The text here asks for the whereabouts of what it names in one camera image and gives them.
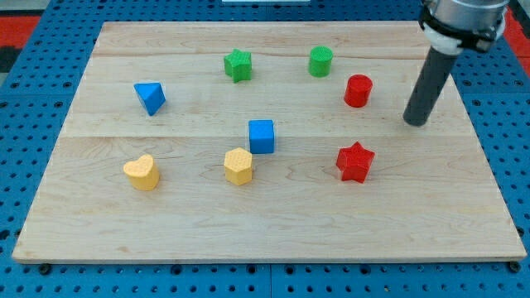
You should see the red cylinder block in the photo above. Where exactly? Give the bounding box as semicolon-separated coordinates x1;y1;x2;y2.
344;74;373;108

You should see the green cylinder block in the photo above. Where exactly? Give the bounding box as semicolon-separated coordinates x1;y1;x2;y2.
308;46;334;78

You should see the blue cube block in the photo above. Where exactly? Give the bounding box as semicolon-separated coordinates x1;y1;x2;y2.
248;119;275;154

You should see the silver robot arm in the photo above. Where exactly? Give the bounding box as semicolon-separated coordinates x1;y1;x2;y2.
402;0;509;127

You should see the red star block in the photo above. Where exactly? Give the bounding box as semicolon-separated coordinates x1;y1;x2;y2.
335;142;376;184

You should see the light wooden board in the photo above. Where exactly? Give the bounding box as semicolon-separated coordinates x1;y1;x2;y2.
12;22;527;264

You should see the yellow heart block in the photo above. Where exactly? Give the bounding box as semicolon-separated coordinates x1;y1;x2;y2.
123;154;160;191

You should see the blue triangle block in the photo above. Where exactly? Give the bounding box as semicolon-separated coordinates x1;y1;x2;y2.
133;82;166;116

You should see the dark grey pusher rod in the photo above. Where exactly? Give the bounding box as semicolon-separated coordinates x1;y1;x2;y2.
402;47;457;127

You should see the green star block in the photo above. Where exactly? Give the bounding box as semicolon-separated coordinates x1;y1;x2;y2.
224;49;252;83

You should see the yellow hexagon block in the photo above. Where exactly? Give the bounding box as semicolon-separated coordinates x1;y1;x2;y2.
224;147;253;185

